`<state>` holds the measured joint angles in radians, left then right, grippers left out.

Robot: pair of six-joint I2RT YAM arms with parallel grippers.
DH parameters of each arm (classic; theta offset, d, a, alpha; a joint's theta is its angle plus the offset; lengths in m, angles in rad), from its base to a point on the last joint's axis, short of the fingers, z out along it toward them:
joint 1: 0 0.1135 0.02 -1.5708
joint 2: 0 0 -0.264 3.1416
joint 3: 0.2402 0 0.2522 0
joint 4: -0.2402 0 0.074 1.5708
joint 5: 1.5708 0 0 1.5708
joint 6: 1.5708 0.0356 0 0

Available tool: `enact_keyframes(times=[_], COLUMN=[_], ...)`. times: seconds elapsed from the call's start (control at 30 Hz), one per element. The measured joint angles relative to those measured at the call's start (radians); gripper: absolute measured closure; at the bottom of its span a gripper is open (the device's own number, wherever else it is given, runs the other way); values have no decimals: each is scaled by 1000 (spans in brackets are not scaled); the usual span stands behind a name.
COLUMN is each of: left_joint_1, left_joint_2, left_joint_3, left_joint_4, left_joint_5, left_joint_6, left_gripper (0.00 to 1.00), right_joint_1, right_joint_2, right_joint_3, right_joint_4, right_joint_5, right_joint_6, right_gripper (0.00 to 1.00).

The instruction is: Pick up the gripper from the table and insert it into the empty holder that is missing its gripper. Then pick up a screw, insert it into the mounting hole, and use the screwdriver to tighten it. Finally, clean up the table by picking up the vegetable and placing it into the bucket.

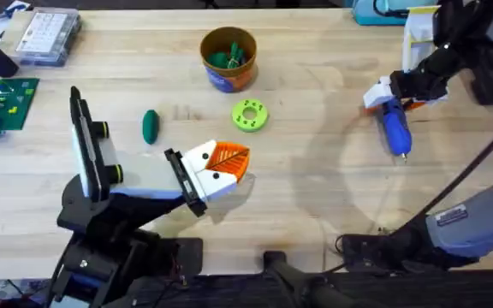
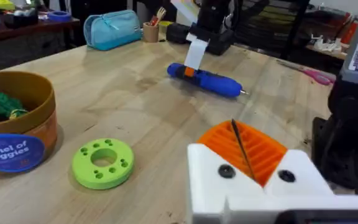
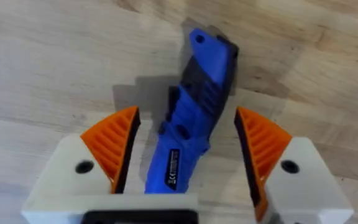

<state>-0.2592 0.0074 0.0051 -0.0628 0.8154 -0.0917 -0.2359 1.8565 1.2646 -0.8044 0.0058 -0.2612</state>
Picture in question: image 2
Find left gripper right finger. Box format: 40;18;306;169
232;120;336;197

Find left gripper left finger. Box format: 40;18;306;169
187;119;265;224

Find blue electric screwdriver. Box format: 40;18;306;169
167;62;249;99

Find brown cup with cutlery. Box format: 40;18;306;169
142;6;167;44

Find light blue zip bag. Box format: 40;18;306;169
83;9;144;52

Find green disc with holes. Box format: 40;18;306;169
71;138;135;190

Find heap of white parts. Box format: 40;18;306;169
308;33;345;53

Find blue tape roll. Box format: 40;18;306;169
47;11;73;23

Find dark brown side table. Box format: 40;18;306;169
0;17;81;74

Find black box with tools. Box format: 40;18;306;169
4;8;40;29

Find brown tub with toy vegetables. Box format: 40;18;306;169
0;71;58;175

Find pink handled scissors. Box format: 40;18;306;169
275;58;337;86

